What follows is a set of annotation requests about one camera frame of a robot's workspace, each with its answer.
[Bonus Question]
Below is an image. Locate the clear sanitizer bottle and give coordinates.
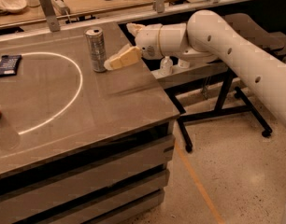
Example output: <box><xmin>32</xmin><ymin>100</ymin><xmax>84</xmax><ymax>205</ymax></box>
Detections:
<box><xmin>178</xmin><ymin>59</ymin><xmax>190</xmax><ymax>69</ymax></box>
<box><xmin>160</xmin><ymin>56</ymin><xmax>173</xmax><ymax>76</ymax></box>

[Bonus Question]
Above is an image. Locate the dark blue rxbar wrapper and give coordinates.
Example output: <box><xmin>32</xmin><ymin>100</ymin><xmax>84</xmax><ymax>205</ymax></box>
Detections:
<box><xmin>0</xmin><ymin>55</ymin><xmax>22</xmax><ymax>77</ymax></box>

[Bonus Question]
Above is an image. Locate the silver redbull can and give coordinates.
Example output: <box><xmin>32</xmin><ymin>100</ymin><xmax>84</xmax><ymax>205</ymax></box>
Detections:
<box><xmin>84</xmin><ymin>27</ymin><xmax>107</xmax><ymax>73</ymax></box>

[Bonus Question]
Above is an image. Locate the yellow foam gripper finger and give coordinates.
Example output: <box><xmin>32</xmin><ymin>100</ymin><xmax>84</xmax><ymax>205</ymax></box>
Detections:
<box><xmin>104</xmin><ymin>44</ymin><xmax>142</xmax><ymax>70</ymax></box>
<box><xmin>126</xmin><ymin>22</ymin><xmax>163</xmax><ymax>37</ymax></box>

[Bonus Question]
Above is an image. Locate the white bowl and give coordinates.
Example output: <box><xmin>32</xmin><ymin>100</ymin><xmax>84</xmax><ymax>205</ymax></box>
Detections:
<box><xmin>0</xmin><ymin>0</ymin><xmax>27</xmax><ymax>13</ymax></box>

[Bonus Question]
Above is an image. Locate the black rolling laptop table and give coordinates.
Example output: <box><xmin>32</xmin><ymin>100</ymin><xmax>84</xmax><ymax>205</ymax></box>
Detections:
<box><xmin>169</xmin><ymin>13</ymin><xmax>286</xmax><ymax>154</ymax></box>

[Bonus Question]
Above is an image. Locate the right clear sanitizer bottle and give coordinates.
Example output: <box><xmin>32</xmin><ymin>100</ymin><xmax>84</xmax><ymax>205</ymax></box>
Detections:
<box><xmin>178</xmin><ymin>59</ymin><xmax>190</xmax><ymax>69</ymax></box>

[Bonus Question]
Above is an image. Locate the white power strip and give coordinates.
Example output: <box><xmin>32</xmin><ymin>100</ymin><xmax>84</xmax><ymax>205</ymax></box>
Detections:
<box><xmin>51</xmin><ymin>0</ymin><xmax>70</xmax><ymax>15</ymax></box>

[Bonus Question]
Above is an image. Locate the left metal bracket post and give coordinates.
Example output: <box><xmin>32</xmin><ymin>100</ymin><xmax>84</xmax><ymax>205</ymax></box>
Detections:
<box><xmin>39</xmin><ymin>0</ymin><xmax>60</xmax><ymax>32</ymax></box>

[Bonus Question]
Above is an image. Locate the left clear sanitizer bottle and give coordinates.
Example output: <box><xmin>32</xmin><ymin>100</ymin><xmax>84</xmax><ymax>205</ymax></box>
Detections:
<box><xmin>160</xmin><ymin>56</ymin><xmax>173</xmax><ymax>76</ymax></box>

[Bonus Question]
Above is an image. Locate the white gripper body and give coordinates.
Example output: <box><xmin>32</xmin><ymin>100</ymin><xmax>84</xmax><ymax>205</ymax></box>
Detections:
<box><xmin>135</xmin><ymin>24</ymin><xmax>163</xmax><ymax>60</ymax></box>

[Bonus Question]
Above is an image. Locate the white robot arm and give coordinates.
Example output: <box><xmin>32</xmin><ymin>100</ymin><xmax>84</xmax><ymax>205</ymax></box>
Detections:
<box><xmin>128</xmin><ymin>10</ymin><xmax>286</xmax><ymax>224</ymax></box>

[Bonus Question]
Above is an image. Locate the grey drawer cabinet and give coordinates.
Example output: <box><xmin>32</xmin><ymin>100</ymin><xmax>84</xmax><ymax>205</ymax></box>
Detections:
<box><xmin>0</xmin><ymin>119</ymin><xmax>177</xmax><ymax>224</ymax></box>

